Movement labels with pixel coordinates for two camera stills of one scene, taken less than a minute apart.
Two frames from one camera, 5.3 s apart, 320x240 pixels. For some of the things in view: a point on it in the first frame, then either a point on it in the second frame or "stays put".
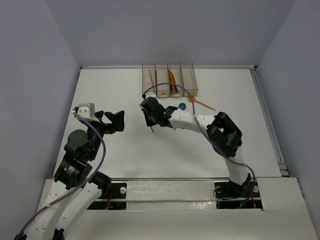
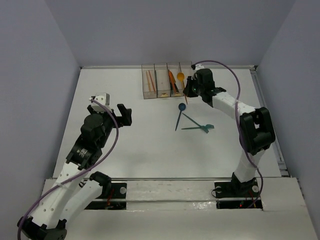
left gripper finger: x=117 y=119 → x=126 y=114
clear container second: x=162 y=76 stays put
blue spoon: x=182 y=106 stays put
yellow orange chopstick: x=151 y=129 → x=149 y=84
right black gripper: x=149 y=122 → x=187 y=90
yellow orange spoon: x=191 y=98 → x=180 y=76
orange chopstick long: x=151 y=79 stays put
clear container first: x=149 y=78 stays put
